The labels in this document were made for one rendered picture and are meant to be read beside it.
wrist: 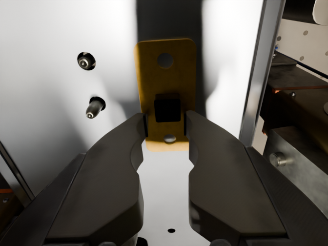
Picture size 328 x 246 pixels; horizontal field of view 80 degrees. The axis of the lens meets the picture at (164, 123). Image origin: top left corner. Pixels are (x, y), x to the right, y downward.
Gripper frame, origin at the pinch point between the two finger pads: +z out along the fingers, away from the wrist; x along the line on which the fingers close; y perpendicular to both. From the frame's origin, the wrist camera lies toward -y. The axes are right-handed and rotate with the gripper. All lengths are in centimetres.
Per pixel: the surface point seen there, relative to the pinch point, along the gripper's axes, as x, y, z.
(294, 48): 26.1, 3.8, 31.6
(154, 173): -1.4, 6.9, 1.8
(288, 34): 24.2, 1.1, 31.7
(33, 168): -12.0, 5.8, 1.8
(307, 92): 14.2, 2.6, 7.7
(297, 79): 16.4, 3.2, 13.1
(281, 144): 9.2, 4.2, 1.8
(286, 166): 9.4, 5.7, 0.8
